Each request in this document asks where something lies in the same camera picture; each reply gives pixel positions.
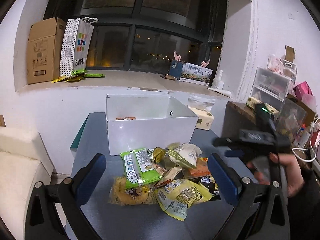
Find dark blue gift box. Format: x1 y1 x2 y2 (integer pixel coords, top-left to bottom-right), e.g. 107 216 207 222
169 60 183 80

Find landscape printed tissue box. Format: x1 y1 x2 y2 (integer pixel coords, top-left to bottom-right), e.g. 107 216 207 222
180 63 213 86

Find white tube on sill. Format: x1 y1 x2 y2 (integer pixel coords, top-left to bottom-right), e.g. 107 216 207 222
207 87 232 98

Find green snack packets on sill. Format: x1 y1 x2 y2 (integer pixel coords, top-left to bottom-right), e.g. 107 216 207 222
52 69 105 83

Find cream leather sofa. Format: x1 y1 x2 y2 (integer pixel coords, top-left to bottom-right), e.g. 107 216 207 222
1 127 53 239

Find white lotion bottle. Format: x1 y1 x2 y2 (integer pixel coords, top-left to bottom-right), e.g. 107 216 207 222
212 69 224 89

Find white Sanfu shopping bag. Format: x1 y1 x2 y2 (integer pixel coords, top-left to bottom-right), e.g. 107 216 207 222
60 17 99 76

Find brown cardboard box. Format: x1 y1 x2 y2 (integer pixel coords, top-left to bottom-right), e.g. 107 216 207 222
27 18 66 85

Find orange checked cream snack bag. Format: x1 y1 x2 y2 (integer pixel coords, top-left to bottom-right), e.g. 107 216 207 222
182 157 211 179

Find green barcode snack pack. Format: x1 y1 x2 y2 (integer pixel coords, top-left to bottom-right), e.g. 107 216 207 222
120 148 162 189

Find pink gift bag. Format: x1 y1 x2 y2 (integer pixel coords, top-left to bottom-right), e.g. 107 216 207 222
293 81 317 112

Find olive green small snack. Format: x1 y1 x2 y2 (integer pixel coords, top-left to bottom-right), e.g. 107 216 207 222
152 147 167 163

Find yellow snack bag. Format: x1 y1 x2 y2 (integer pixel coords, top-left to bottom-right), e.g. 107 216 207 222
154 179 214 221

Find black potato chip bag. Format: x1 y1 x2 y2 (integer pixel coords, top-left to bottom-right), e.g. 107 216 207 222
193 176 221 201

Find yellow round cracker pack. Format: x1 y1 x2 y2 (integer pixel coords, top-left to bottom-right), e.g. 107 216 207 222
109 177 157 206

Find beige tissue pack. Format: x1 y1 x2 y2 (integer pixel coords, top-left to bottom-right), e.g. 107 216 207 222
187 95 215 131

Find floral orange-trim snack bag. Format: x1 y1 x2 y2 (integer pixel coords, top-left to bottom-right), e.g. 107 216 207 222
116 116 136 121

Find white cable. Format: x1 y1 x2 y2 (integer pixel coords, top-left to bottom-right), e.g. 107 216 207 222
292 116 320 163

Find white storage box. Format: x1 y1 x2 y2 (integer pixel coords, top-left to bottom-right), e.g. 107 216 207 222
105 93 198 155

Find white cream snack pouch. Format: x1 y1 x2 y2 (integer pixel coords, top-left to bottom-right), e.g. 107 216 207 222
168 144 203 168

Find person's right hand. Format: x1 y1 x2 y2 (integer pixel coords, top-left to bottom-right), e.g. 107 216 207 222
246 152 305 197

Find clear plastic drawer unit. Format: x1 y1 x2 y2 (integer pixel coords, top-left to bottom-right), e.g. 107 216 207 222
251 68 290 111

